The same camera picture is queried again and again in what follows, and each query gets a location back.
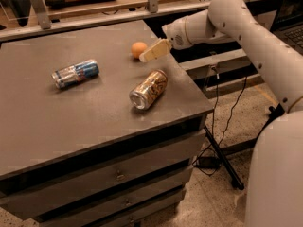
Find top drawer with handle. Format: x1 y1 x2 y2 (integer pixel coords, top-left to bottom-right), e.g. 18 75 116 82
1 131 204 219

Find blue silver redbull can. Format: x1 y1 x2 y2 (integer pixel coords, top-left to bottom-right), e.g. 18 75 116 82
51 60 99 89

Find wooden workbench with rail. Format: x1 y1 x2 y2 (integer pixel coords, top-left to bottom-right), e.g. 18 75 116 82
0 0 259 43

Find drawer with handle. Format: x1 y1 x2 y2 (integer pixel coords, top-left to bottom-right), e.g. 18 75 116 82
86 187 186 227
1 131 204 219
40 162 192 227

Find black power adapter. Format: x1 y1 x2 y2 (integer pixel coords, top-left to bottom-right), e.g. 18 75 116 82
197 157 221 169

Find grey drawer cabinet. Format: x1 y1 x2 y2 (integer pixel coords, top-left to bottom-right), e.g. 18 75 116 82
0 19 215 227

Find grey metal bracket left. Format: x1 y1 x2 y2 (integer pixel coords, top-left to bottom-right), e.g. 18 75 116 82
30 0 51 29

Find bottom drawer with handle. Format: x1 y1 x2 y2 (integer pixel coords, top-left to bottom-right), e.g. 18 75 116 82
86 187 186 227

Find black laptop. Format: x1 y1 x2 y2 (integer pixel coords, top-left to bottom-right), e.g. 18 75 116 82
271 0 303 54

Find middle drawer with handle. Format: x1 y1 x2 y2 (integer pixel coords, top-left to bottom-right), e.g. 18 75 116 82
40 162 192 227

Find grey low shelf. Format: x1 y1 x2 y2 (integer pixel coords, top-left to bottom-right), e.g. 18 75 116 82
180 49 258 98

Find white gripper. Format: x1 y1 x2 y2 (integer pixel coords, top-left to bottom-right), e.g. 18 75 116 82
139 18 189 62

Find black metal stand leg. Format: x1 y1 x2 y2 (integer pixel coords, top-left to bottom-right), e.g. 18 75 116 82
205 104 285 190

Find orange fruit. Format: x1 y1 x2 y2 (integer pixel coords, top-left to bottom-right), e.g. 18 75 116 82
131 42 148 59

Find gold brown soda can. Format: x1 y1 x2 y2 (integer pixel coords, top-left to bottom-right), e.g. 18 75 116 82
129 70 168 110

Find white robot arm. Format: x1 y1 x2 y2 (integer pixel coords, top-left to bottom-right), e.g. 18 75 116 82
139 0 303 227

